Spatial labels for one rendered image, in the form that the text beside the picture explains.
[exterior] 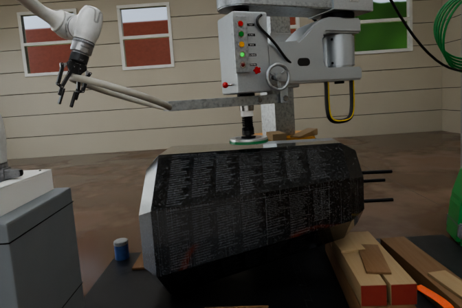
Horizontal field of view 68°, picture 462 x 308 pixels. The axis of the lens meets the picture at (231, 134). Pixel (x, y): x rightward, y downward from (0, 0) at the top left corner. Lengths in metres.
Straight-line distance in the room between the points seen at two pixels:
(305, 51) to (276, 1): 0.32
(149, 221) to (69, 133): 7.25
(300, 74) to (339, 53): 0.32
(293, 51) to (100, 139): 7.09
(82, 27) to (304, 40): 1.14
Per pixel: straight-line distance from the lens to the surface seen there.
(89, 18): 1.66
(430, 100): 9.29
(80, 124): 8.79
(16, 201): 1.32
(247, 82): 1.82
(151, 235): 1.80
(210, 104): 1.79
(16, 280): 1.25
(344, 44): 2.23
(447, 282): 2.11
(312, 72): 2.05
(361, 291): 1.77
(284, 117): 2.71
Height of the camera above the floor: 1.11
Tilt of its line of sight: 6 degrees down
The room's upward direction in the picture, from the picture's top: 4 degrees counter-clockwise
